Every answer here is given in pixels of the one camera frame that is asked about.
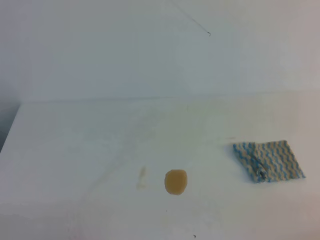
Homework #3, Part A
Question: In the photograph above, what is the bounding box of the blue and white striped rag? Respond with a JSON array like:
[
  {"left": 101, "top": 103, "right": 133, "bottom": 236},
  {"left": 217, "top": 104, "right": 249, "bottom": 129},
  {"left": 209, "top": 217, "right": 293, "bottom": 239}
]
[{"left": 232, "top": 140, "right": 306, "bottom": 183}]

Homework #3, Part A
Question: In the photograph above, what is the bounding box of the brown coffee stain puddle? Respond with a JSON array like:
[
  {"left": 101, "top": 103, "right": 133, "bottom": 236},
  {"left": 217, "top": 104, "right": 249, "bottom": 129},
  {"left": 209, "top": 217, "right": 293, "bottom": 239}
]
[{"left": 164, "top": 169, "right": 188, "bottom": 196}]

